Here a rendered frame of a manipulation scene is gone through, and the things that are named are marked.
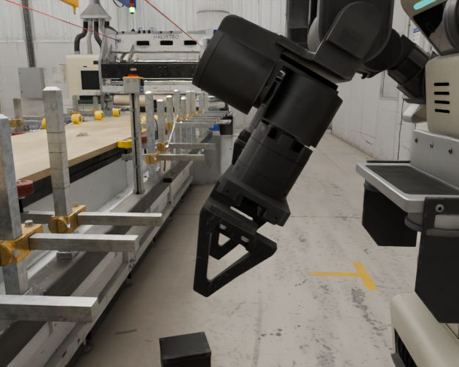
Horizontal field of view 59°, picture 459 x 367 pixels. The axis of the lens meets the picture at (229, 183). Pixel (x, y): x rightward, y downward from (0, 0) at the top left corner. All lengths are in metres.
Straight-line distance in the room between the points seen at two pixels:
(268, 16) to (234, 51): 10.97
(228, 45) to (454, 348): 0.54
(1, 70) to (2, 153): 12.23
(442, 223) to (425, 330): 0.25
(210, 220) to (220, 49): 0.14
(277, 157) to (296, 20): 0.47
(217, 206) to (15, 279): 0.76
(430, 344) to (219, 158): 4.50
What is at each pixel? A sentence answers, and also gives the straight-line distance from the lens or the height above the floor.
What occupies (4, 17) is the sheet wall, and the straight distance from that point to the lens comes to 13.15.
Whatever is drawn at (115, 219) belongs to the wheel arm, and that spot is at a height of 0.81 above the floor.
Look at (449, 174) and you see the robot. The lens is 0.63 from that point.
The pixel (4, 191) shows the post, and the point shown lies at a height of 0.96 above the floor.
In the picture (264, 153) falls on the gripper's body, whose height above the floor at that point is 1.11.
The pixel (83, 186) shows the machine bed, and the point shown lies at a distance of 1.85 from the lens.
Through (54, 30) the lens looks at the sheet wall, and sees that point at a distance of 12.49.
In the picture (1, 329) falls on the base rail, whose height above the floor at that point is 0.70.
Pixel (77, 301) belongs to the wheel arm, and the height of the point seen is 0.82.
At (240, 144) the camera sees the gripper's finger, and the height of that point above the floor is 1.07.
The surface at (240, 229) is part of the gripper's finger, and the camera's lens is 0.32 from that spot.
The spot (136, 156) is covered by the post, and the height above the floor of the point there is 0.88.
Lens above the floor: 1.17
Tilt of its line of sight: 13 degrees down
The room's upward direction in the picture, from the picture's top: straight up
